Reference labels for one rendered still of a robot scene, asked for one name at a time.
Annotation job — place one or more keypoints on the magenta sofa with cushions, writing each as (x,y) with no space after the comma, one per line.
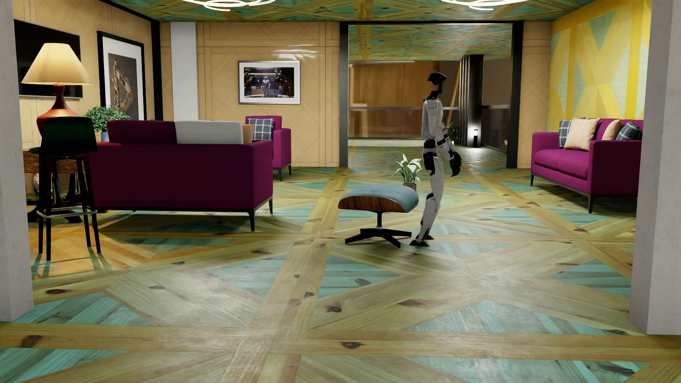
(601,167)

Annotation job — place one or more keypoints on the black bar stool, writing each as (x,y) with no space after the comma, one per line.
(68,139)

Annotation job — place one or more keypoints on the white humanoid robot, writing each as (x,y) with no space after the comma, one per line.
(432,119)

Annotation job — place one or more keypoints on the tan sofa cushion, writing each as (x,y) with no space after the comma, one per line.
(248,133)

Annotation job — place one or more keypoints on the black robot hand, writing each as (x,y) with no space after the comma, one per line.
(456,163)
(429,162)

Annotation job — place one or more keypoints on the black wall television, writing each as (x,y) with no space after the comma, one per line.
(45,36)

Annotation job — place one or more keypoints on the dark plaid cushion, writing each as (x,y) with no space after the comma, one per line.
(629,132)
(564,133)
(261,129)

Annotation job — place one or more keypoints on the small tan cushion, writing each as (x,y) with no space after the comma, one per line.
(612,130)

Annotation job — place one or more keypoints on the large beige cushion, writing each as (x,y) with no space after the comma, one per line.
(581,134)

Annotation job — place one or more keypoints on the bushy green potted plant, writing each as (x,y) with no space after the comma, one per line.
(105,117)

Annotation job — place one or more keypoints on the wooden side table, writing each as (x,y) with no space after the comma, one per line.
(32,159)

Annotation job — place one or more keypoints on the white framed wall photo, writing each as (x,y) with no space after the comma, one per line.
(268,82)

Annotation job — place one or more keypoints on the blue cushioned wooden ottoman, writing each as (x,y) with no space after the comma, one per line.
(380,198)

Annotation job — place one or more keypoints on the small glowing floor light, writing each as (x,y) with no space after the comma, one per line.
(475,139)

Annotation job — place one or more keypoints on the small potted white-green plant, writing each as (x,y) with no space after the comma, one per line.
(409,169)

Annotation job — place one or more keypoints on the tall black framed picture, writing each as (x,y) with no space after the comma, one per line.
(122,77)

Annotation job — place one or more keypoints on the magenta armchair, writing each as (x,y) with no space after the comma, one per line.
(281,146)

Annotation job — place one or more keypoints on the grey sofa cushion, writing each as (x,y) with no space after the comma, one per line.
(208,132)

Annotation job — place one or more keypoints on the red table lamp cream shade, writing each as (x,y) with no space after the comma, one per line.
(57,66)

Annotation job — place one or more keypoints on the large magenta sofa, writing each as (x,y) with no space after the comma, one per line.
(181,175)

